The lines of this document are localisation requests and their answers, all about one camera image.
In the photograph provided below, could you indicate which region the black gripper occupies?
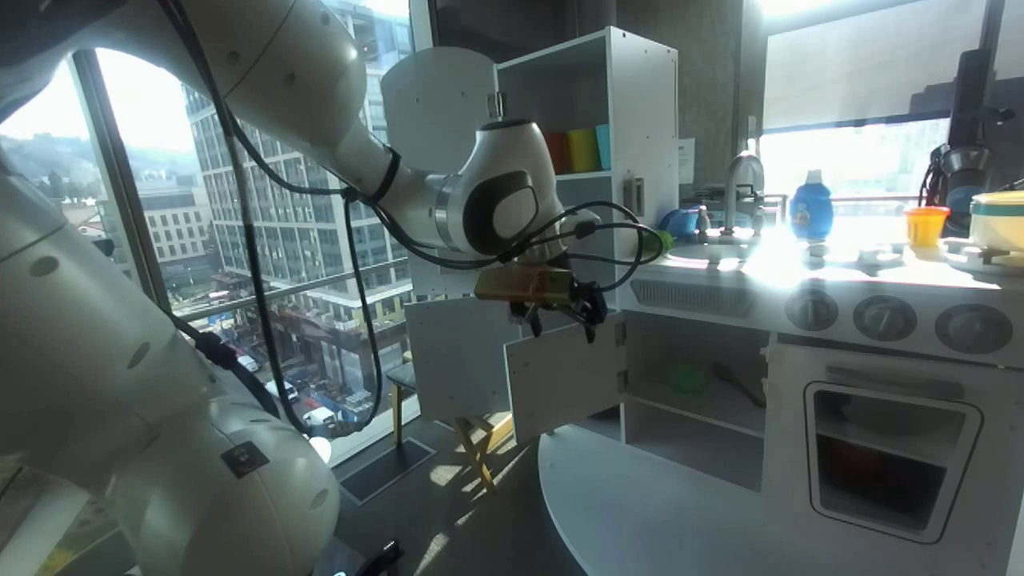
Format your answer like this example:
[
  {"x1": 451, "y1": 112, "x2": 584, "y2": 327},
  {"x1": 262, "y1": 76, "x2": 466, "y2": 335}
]
[{"x1": 520, "y1": 280, "x2": 614, "y2": 347}]

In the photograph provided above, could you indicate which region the narrow white cabinet door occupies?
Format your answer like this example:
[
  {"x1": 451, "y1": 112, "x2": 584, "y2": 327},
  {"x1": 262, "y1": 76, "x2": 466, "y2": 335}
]
[{"x1": 407, "y1": 295, "x2": 521, "y2": 425}]

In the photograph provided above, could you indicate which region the green round toy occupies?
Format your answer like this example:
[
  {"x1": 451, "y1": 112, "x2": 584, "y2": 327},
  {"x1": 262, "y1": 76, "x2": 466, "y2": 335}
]
[{"x1": 639, "y1": 227, "x2": 678, "y2": 260}]

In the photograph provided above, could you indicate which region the pale green toy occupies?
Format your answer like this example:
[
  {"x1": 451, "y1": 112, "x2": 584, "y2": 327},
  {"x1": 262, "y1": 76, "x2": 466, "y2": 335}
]
[{"x1": 666, "y1": 357, "x2": 715, "y2": 404}]

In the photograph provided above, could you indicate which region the wooden folding chair dark fabric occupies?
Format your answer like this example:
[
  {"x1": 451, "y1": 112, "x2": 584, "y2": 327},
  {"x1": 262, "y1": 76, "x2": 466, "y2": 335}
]
[{"x1": 386, "y1": 363, "x2": 537, "y2": 495}]

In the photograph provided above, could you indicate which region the grey toy phone handset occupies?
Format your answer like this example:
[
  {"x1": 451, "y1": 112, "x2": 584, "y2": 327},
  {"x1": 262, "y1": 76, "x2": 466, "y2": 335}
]
[{"x1": 621, "y1": 174, "x2": 650, "y2": 223}]

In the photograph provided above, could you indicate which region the blue toy item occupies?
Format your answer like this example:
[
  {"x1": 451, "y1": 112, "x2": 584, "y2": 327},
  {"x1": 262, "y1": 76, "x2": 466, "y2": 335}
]
[{"x1": 658, "y1": 201, "x2": 715, "y2": 243}]

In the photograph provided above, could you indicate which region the orange plastic cup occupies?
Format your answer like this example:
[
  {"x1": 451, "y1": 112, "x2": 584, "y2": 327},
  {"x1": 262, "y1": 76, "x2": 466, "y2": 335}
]
[{"x1": 544, "y1": 133, "x2": 569, "y2": 179}]

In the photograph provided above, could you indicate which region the yellow green plastic cup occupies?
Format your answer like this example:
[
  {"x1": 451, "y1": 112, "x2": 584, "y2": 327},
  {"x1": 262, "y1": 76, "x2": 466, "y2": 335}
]
[{"x1": 565, "y1": 129, "x2": 599, "y2": 176}]

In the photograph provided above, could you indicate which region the white toy kitchen unit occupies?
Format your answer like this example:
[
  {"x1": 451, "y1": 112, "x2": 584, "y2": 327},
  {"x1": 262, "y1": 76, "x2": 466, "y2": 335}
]
[{"x1": 492, "y1": 22, "x2": 1024, "y2": 576}]

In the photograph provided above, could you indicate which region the silver toy faucet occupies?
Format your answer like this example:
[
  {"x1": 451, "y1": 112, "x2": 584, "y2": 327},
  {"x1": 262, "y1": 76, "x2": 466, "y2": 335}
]
[{"x1": 720, "y1": 151, "x2": 771, "y2": 240}]

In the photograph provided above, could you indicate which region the black stove knob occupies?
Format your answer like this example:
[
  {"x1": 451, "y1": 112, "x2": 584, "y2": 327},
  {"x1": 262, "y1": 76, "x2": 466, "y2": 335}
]
[
  {"x1": 936, "y1": 300, "x2": 1017, "y2": 359},
  {"x1": 786, "y1": 282, "x2": 846, "y2": 335},
  {"x1": 851, "y1": 295, "x2": 922, "y2": 347}
]

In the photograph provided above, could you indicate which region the blue bottle white cap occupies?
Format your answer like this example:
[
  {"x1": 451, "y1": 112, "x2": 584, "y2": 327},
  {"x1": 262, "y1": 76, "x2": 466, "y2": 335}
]
[{"x1": 789, "y1": 168, "x2": 838, "y2": 246}]

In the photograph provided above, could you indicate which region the small black floor device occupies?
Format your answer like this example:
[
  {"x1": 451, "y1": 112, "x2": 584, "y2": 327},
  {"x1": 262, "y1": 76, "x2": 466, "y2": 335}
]
[{"x1": 357, "y1": 537, "x2": 410, "y2": 576}]

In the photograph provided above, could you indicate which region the yellow translucent cup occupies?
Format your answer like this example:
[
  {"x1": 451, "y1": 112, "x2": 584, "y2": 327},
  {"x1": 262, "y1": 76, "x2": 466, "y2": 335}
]
[{"x1": 905, "y1": 204, "x2": 955, "y2": 260}]

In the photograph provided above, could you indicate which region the grey roller window shade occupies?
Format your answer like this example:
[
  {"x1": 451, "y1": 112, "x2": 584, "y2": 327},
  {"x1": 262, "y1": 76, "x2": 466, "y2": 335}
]
[{"x1": 760, "y1": 0, "x2": 971, "y2": 138}]

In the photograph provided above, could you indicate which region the white pot green rim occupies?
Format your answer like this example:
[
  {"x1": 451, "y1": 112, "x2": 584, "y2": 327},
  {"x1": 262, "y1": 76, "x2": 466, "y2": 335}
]
[{"x1": 968, "y1": 189, "x2": 1024, "y2": 265}]

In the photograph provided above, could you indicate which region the black equipment stand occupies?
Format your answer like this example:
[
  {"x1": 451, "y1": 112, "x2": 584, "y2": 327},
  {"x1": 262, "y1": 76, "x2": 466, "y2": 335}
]
[{"x1": 915, "y1": 0, "x2": 1024, "y2": 240}]

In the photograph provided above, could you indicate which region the dark window mullion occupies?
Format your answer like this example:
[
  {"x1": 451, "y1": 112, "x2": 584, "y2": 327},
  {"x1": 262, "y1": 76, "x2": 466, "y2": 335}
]
[{"x1": 69, "y1": 41, "x2": 180, "y2": 317}]

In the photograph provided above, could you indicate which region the yellow wrist camera mount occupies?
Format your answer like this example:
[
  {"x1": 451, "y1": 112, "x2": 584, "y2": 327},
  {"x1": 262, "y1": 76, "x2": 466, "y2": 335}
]
[{"x1": 471, "y1": 263, "x2": 584, "y2": 311}]

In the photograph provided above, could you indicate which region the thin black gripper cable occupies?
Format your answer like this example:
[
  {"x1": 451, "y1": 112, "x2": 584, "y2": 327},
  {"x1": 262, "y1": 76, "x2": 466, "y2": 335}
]
[{"x1": 365, "y1": 197, "x2": 666, "y2": 282}]

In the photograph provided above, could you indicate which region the white wall plate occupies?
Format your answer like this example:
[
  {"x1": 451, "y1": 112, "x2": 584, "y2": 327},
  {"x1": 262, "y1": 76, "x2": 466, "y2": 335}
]
[{"x1": 676, "y1": 134, "x2": 697, "y2": 189}]

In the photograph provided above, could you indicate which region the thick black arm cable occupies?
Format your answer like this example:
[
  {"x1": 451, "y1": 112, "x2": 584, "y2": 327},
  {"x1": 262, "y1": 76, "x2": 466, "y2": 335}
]
[{"x1": 158, "y1": 0, "x2": 388, "y2": 439}]

